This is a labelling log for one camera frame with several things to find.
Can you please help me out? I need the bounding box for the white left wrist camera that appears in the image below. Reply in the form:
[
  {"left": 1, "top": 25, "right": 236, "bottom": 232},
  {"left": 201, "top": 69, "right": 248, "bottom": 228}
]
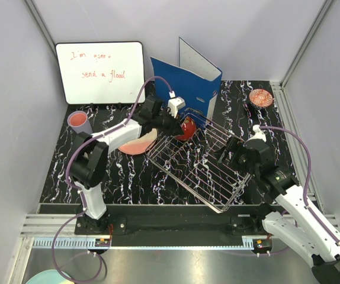
[{"left": 167, "top": 91, "right": 186, "bottom": 118}]

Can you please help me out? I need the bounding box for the whiteboard with red writing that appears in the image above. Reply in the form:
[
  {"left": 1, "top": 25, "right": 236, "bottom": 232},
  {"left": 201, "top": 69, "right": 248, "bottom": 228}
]
[{"left": 56, "top": 41, "right": 145, "bottom": 105}]

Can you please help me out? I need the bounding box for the red bowl white inside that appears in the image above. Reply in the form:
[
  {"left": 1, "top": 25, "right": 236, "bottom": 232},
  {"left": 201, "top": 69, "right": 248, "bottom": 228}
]
[{"left": 175, "top": 116, "right": 197, "bottom": 141}]

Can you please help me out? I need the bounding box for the light blue plate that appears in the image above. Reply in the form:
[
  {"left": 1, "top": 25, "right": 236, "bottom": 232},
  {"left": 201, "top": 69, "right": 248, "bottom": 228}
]
[{"left": 26, "top": 269, "right": 73, "bottom": 284}]

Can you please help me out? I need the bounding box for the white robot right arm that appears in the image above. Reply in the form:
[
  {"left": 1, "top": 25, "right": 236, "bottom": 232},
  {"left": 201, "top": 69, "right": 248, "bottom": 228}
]
[{"left": 214, "top": 137, "right": 340, "bottom": 283}]

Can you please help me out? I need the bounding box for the lavender cup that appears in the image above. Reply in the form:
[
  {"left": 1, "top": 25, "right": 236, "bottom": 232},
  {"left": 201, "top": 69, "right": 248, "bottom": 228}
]
[{"left": 67, "top": 111, "right": 93, "bottom": 134}]

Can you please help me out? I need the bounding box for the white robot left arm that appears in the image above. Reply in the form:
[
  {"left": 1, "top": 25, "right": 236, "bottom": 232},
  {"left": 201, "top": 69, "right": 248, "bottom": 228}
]
[{"left": 65, "top": 96, "right": 185, "bottom": 234}]

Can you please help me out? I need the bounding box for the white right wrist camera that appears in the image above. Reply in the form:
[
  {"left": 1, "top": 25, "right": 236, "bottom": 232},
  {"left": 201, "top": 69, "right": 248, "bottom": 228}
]
[{"left": 248, "top": 124, "right": 267, "bottom": 142}]

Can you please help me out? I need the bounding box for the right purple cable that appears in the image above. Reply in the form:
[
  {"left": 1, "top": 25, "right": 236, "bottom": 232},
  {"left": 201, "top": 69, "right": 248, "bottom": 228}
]
[{"left": 223, "top": 125, "right": 340, "bottom": 261}]

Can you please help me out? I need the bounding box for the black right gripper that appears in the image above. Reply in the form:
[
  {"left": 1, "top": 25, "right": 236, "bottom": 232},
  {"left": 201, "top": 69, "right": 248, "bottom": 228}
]
[{"left": 213, "top": 135, "right": 259, "bottom": 178}]

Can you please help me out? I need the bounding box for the blue ring binder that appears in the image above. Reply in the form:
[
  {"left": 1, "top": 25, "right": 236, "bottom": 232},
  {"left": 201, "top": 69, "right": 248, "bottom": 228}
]
[{"left": 150, "top": 38, "right": 222, "bottom": 119}]

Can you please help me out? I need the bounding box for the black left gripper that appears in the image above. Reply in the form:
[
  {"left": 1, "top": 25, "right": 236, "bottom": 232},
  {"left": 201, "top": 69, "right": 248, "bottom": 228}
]
[{"left": 152, "top": 108, "right": 184, "bottom": 138}]

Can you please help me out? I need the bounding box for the red blue patterned bowl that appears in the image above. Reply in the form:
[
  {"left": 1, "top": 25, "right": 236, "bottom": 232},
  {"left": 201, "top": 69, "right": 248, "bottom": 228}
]
[{"left": 249, "top": 89, "right": 274, "bottom": 109}]

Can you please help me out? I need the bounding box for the pink cup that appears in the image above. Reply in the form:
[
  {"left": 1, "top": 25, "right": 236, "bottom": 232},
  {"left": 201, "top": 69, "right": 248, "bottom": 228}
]
[{"left": 69, "top": 112, "right": 88, "bottom": 127}]

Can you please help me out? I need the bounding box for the wire dish rack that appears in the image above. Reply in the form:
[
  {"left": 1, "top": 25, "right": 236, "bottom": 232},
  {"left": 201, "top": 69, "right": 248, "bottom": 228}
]
[{"left": 146, "top": 108, "right": 251, "bottom": 214}]

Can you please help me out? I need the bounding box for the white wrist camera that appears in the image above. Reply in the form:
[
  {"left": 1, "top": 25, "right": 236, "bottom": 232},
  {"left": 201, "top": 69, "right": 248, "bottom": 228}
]
[
  {"left": 248, "top": 124, "right": 267, "bottom": 142},
  {"left": 167, "top": 91, "right": 186, "bottom": 118}
]

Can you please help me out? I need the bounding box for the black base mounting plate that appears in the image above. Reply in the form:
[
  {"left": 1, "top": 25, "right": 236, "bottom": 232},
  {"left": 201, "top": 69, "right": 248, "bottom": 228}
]
[{"left": 75, "top": 205, "right": 268, "bottom": 249}]

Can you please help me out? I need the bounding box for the pink beige plate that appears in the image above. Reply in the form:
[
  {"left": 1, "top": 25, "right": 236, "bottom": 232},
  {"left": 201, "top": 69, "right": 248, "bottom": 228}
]
[{"left": 118, "top": 128, "right": 158, "bottom": 156}]

